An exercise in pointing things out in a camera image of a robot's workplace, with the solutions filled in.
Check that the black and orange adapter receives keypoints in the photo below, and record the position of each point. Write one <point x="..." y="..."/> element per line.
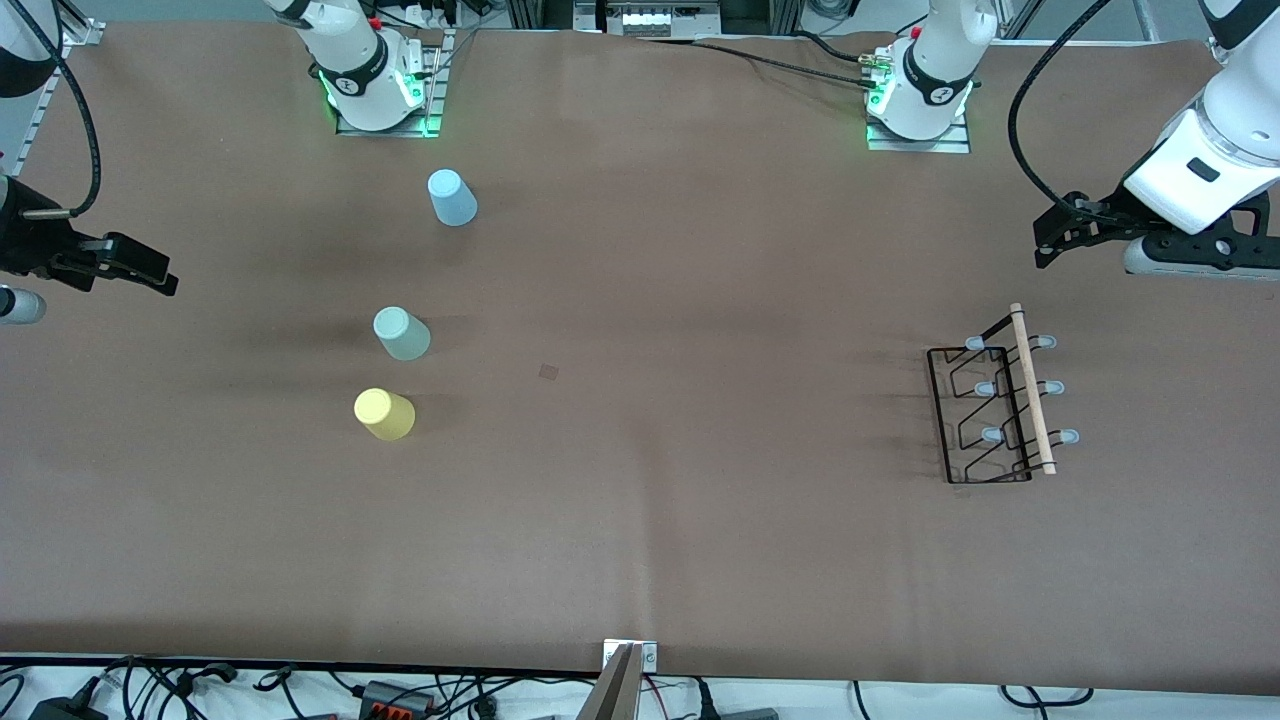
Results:
<point x="395" y="700"/>

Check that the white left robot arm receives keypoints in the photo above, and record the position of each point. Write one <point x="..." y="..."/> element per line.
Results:
<point x="1220" y="140"/>

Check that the white power strip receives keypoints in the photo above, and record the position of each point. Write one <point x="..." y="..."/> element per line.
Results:
<point x="650" y="18"/>

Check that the black floor plug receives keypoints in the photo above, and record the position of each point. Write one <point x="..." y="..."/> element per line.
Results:
<point x="745" y="715"/>

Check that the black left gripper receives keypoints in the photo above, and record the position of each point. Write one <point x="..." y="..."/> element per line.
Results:
<point x="1108" y="216"/>

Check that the light blue plastic cup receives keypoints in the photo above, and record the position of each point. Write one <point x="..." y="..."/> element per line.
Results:
<point x="452" y="200"/>

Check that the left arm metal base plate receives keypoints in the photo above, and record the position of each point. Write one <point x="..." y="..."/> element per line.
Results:
<point x="920" y="146"/>

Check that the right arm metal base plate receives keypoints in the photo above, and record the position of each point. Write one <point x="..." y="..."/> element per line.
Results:
<point x="400" y="131"/>

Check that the pale green plastic cup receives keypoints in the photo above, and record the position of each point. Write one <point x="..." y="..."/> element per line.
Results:
<point x="402" y="335"/>

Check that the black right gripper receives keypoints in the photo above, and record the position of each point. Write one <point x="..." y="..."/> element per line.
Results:
<point x="22" y="244"/>

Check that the aluminium table edge rail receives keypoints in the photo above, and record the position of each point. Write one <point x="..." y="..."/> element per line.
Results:
<point x="35" y="125"/>

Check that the aluminium camera mount profile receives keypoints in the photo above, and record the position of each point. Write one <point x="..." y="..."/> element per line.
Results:
<point x="615" y="695"/>

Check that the yellow plastic cup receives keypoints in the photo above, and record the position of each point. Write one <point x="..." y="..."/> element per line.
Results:
<point x="384" y="414"/>

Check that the black power adapter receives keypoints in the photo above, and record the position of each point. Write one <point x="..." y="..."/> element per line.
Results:
<point x="65" y="712"/>

